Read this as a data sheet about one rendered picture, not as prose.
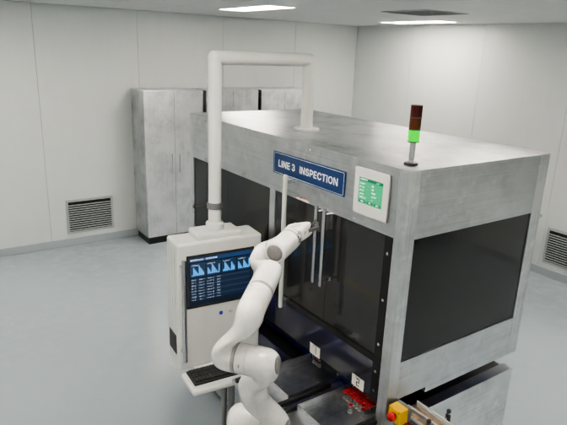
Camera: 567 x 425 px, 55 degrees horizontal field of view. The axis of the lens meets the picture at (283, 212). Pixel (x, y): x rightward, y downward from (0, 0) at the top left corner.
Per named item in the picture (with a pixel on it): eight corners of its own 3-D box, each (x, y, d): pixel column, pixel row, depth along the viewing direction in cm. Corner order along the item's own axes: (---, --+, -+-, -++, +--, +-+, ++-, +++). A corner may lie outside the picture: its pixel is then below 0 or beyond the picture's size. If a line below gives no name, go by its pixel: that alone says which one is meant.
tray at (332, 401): (350, 388, 283) (350, 382, 282) (386, 416, 262) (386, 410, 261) (297, 410, 264) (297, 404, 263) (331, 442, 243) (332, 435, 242)
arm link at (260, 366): (253, 414, 211) (294, 423, 207) (243, 443, 202) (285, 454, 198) (236, 332, 179) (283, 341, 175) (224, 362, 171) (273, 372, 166)
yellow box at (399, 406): (398, 412, 253) (400, 399, 250) (410, 421, 247) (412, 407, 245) (386, 417, 248) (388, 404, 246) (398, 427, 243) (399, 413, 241)
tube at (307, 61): (308, 127, 331) (312, 53, 319) (324, 131, 319) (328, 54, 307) (202, 133, 292) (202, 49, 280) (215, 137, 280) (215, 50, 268)
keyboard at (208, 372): (251, 356, 322) (251, 352, 322) (261, 368, 311) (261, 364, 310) (186, 373, 303) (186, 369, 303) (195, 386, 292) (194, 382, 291)
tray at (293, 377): (310, 357, 309) (310, 352, 308) (340, 380, 289) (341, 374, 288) (259, 375, 291) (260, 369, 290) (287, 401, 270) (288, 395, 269)
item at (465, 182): (298, 240, 467) (305, 109, 435) (515, 351, 305) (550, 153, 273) (191, 262, 412) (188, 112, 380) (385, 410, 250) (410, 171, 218)
